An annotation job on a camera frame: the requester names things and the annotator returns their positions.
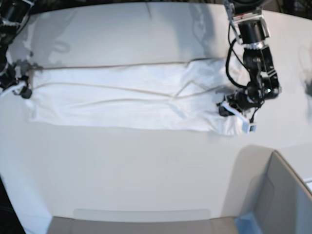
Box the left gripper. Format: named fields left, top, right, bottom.
left=216, top=89, right=265, bottom=121

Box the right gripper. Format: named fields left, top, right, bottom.
left=0, top=63, right=32, bottom=99

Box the white printed t-shirt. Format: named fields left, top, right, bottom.
left=26, top=59, right=242, bottom=136

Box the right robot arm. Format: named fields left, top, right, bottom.
left=0, top=0, right=35, bottom=99

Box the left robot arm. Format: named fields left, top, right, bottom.
left=217, top=0, right=281, bottom=117

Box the grey cardboard box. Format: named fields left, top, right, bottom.
left=221, top=145, right=312, bottom=234

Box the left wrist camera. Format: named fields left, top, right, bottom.
left=242, top=122, right=257, bottom=134

